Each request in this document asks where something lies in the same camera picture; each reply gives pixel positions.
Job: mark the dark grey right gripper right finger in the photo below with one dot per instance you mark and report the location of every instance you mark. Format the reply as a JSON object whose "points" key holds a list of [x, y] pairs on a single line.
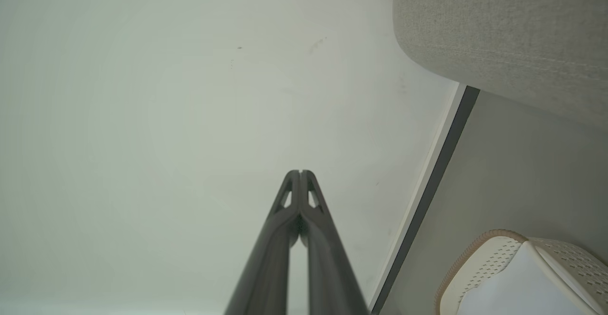
{"points": [[332, 277]]}

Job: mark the grey fabric sofa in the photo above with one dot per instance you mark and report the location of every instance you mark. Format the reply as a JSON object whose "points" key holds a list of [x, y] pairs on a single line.
{"points": [[513, 30]]}

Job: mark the white black baseboard strip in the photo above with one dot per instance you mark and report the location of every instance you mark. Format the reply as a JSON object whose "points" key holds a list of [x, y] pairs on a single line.
{"points": [[442, 163]]}

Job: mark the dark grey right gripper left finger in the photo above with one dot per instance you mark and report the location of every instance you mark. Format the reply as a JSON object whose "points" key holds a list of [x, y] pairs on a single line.
{"points": [[266, 267]]}

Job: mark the white perforated laundry basket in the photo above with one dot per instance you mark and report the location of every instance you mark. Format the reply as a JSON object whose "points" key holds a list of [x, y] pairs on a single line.
{"points": [[494, 254]]}

